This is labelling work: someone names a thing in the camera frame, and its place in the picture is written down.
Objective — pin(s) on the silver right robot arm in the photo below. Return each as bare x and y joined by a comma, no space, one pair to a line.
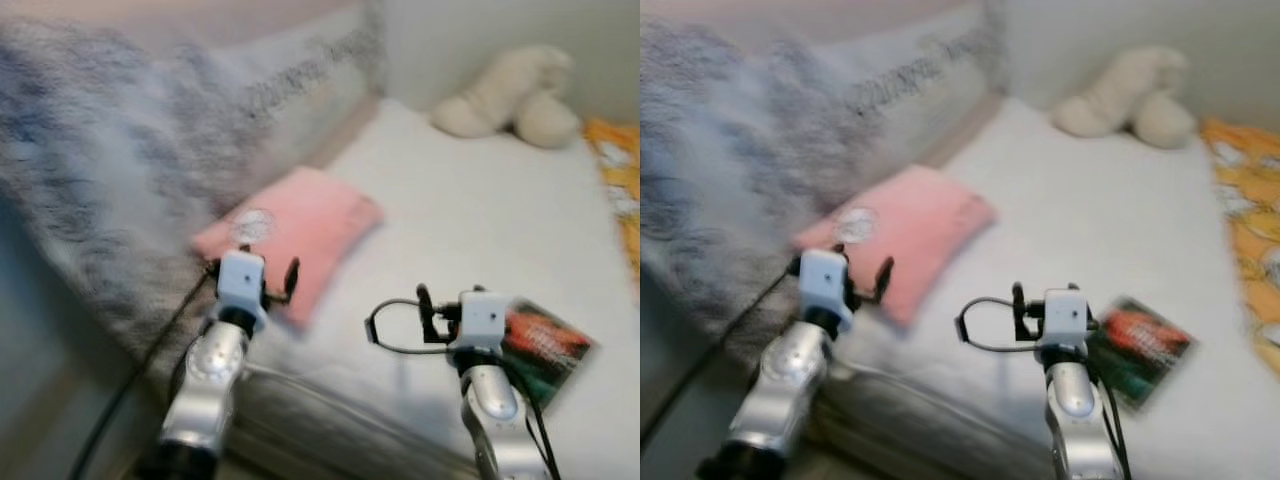
1075,410
495,410

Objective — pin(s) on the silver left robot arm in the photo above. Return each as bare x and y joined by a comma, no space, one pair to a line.
790,375
205,375

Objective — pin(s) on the pink pillow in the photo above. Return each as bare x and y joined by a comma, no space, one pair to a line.
310,225
925,225

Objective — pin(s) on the red and green book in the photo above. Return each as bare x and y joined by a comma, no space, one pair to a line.
1145,350
550,350

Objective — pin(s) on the grey patterned pillow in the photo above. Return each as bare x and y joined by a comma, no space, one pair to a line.
720,170
100,170

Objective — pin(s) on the yellow egg print blanket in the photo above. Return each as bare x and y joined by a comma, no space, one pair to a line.
1250,230
620,190

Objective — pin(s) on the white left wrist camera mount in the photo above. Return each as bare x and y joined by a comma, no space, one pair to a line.
825,277
242,278

